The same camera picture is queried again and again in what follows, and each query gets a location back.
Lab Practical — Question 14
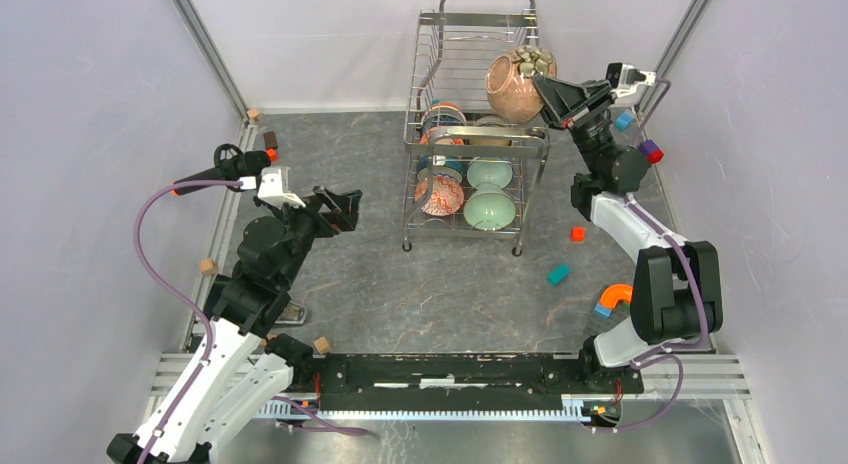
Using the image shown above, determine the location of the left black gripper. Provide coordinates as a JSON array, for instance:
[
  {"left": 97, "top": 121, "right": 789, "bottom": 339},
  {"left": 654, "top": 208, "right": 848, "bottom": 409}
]
[{"left": 270, "top": 184, "right": 361, "bottom": 286}]

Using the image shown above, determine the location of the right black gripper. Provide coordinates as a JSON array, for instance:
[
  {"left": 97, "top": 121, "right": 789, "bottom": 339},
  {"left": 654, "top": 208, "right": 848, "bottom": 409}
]
[{"left": 526, "top": 74, "right": 617, "bottom": 177}]

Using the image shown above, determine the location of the red white patterned bowl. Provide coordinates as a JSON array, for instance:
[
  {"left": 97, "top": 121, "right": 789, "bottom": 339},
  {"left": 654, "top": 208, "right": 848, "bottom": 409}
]
[{"left": 421, "top": 175, "right": 465, "bottom": 217}]

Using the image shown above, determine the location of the steel dish rack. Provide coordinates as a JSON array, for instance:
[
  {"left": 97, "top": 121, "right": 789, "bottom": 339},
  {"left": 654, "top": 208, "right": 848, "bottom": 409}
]
[{"left": 401, "top": 0, "right": 550, "bottom": 256}]

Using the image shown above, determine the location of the brown beige bowl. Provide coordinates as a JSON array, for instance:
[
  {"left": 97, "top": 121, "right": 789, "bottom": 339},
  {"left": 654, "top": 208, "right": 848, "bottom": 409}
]
[{"left": 466, "top": 115, "right": 512, "bottom": 147}]

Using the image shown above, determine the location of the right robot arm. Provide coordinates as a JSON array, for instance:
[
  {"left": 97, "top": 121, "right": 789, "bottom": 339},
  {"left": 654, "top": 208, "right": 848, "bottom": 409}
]
[{"left": 532, "top": 63, "right": 724, "bottom": 392}]

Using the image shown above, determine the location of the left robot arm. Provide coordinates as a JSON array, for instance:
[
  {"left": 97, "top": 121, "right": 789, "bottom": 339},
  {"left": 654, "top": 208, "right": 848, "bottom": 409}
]
[{"left": 107, "top": 186, "right": 362, "bottom": 463}]

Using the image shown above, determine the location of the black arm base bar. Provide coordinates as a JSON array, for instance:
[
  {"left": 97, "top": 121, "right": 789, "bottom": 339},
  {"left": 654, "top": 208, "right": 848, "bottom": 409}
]
[{"left": 313, "top": 353, "right": 645, "bottom": 412}]

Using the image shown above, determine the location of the blue block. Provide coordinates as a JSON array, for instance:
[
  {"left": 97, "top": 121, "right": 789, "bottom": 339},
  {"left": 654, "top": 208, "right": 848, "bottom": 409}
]
[{"left": 614, "top": 110, "right": 635, "bottom": 131}]

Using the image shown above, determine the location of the light green ribbed bowl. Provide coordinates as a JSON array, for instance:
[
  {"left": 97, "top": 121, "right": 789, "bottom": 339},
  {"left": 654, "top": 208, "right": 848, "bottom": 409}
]
[{"left": 466, "top": 157, "right": 514, "bottom": 189}]

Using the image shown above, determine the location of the brown block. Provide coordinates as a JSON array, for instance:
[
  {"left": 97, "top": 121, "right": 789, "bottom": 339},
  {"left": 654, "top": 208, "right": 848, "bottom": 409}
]
[{"left": 262, "top": 131, "right": 278, "bottom": 150}]

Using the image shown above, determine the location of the purple red block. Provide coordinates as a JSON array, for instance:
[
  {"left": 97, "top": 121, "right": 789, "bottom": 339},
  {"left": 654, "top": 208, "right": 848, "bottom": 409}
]
[{"left": 637, "top": 139, "right": 664, "bottom": 165}]

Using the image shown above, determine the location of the orange bowl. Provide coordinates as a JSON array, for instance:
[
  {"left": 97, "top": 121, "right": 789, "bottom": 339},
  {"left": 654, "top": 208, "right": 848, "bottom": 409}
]
[{"left": 419, "top": 128, "right": 465, "bottom": 146}]

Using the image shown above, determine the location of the red floral bowl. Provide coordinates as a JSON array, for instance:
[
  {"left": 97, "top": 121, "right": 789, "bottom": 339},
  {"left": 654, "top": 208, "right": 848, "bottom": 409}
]
[{"left": 421, "top": 102, "right": 468, "bottom": 134}]

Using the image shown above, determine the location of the black microphone on tripod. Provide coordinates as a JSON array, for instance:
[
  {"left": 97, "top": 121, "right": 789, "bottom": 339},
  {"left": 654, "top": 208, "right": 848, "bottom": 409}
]
[{"left": 171, "top": 143, "right": 278, "bottom": 196}]

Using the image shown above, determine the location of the light green bowl front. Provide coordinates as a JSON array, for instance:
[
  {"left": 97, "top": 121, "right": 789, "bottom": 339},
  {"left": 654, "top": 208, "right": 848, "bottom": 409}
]
[{"left": 463, "top": 183, "right": 517, "bottom": 231}]

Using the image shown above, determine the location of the wooden cube near base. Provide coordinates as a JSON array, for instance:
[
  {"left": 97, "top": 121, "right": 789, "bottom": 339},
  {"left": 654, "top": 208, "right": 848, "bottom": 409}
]
[{"left": 313, "top": 336, "right": 332, "bottom": 355}]

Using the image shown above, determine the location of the small orange cube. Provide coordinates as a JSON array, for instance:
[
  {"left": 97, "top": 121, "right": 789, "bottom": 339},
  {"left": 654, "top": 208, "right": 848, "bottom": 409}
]
[{"left": 570, "top": 226, "right": 586, "bottom": 243}]

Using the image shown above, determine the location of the teal block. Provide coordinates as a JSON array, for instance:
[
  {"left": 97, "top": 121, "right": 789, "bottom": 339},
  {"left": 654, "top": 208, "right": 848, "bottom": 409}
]
[{"left": 546, "top": 264, "right": 571, "bottom": 287}]

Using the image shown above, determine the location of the orange curved tube toy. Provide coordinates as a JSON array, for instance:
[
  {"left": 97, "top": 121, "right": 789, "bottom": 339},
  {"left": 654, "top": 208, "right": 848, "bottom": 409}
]
[{"left": 593, "top": 284, "right": 633, "bottom": 318}]

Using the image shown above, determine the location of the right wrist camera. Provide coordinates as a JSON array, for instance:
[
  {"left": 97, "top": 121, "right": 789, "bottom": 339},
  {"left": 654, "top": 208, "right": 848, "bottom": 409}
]
[{"left": 605, "top": 62, "right": 657, "bottom": 100}]

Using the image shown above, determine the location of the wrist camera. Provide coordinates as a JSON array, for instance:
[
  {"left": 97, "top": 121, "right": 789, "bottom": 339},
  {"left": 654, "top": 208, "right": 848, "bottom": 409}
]
[
  {"left": 605, "top": 62, "right": 657, "bottom": 100},
  {"left": 256, "top": 166, "right": 306, "bottom": 209}
]

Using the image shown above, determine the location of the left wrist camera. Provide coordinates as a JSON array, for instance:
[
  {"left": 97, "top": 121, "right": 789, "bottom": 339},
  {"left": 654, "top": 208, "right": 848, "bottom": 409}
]
[{"left": 256, "top": 166, "right": 306, "bottom": 209}]

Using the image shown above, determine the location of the wooden cube left rail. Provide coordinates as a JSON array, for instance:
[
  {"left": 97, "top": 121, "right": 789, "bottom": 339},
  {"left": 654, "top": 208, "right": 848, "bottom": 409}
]
[{"left": 198, "top": 258, "right": 219, "bottom": 276}]

